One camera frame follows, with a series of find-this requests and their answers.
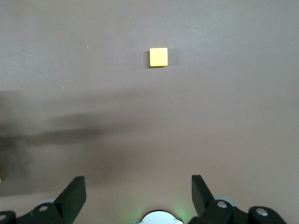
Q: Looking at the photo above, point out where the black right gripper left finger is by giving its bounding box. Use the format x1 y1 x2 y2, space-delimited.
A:
0 176 86 224

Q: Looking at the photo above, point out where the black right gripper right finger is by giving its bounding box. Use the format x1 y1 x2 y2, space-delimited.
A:
188 174 287 224

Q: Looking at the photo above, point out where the yellow cube block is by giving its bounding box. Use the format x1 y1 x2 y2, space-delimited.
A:
149 47 169 68

